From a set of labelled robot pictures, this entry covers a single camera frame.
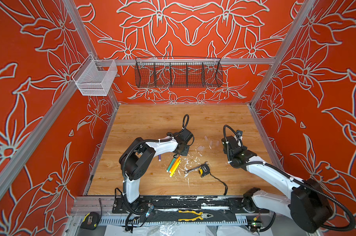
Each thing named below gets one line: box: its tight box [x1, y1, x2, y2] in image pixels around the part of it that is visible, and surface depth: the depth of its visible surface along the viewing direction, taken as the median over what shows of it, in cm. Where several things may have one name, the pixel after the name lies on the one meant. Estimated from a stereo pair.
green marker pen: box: [166, 157, 177, 173], surface depth 87 cm
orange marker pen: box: [169, 155, 182, 174], surface depth 87 cm
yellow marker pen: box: [169, 159, 181, 178], surface depth 86 cm
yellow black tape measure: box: [198, 164, 210, 178], surface depth 84 cm
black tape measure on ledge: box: [80, 211, 100, 231], surface depth 69 cm
